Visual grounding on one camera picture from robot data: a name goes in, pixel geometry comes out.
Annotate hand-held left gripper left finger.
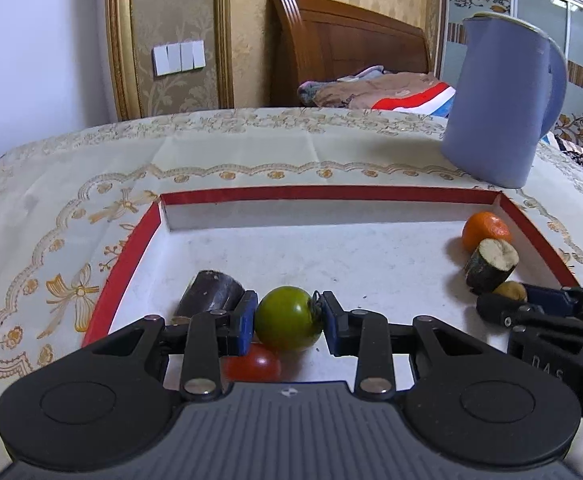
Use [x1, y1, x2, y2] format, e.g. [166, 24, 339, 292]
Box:
[87, 289, 259, 403]

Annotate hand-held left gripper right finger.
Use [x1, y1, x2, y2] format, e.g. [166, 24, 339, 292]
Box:
[320, 290, 497, 403]

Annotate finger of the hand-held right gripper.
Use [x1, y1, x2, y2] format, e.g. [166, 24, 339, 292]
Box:
[476, 294, 583, 333]
[524, 282, 583, 311]

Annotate tan longan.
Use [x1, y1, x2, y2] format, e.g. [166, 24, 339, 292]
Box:
[493, 281, 528, 303]

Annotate green tomato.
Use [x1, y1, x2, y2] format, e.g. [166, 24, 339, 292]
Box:
[254, 286, 325, 353]

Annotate sugarcane piece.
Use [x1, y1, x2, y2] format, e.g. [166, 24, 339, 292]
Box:
[464, 238, 519, 296]
[172, 270, 245, 325]

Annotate red cherry tomato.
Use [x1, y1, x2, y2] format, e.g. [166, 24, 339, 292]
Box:
[222, 342, 282, 383]

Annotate red-rimmed white tray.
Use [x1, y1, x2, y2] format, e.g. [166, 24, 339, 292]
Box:
[82, 185, 581, 356]

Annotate orange mandarin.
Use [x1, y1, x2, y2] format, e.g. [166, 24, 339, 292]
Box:
[461, 211, 513, 253]

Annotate blue electric kettle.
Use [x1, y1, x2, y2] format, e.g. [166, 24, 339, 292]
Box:
[441, 12, 569, 189]

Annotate cream embroidered tablecloth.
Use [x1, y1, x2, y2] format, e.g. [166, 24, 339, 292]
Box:
[0, 107, 583, 401]

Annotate brown striped folded blanket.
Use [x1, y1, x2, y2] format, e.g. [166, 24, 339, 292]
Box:
[297, 65, 456, 118]

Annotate wooden bed headboard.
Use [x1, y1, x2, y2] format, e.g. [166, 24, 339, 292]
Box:
[267, 0, 432, 107]

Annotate white wall light switch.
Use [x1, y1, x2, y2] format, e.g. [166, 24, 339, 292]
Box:
[152, 40, 206, 77]

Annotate gold wall panel frame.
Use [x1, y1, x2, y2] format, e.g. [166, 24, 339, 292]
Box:
[104, 0, 234, 122]

